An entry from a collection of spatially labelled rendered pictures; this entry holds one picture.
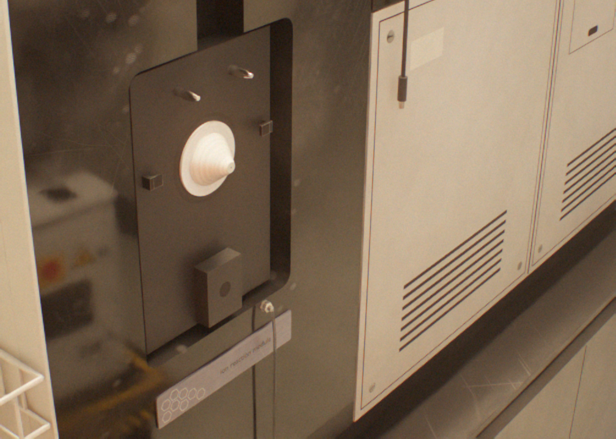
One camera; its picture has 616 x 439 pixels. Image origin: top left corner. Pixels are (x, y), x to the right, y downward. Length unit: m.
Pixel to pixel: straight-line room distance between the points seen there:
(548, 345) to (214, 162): 0.75
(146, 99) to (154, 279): 0.15
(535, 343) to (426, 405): 0.21
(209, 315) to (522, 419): 0.67
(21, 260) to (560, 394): 0.99
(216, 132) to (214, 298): 0.14
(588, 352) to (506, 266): 0.27
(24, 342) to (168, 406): 0.17
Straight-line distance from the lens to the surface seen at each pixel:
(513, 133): 1.32
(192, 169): 0.85
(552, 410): 1.59
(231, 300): 0.93
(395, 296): 1.18
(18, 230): 0.75
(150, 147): 0.82
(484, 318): 1.50
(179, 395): 0.93
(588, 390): 1.71
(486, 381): 1.41
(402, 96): 1.04
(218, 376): 0.97
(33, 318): 0.79
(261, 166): 0.93
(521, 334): 1.51
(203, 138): 0.85
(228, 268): 0.91
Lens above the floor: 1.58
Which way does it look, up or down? 27 degrees down
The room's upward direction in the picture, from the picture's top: 1 degrees clockwise
